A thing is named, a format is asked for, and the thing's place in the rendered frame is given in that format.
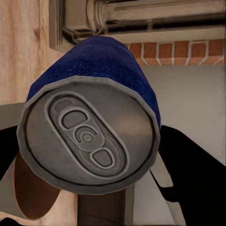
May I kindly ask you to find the can of soda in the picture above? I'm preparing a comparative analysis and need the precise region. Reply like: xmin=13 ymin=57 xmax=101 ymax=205
xmin=16 ymin=36 xmax=161 ymax=195

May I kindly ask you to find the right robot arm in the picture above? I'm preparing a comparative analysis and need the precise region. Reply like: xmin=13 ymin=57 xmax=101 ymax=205
xmin=149 ymin=147 xmax=186 ymax=226

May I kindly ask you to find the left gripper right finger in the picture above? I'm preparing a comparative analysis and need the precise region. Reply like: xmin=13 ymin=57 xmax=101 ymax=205
xmin=160 ymin=126 xmax=226 ymax=226

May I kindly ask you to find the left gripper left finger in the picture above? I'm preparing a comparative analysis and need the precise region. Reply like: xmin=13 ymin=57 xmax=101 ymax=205
xmin=0 ymin=126 xmax=19 ymax=180

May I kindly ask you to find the trash can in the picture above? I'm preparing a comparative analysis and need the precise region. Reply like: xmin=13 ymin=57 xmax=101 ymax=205
xmin=0 ymin=102 xmax=61 ymax=221

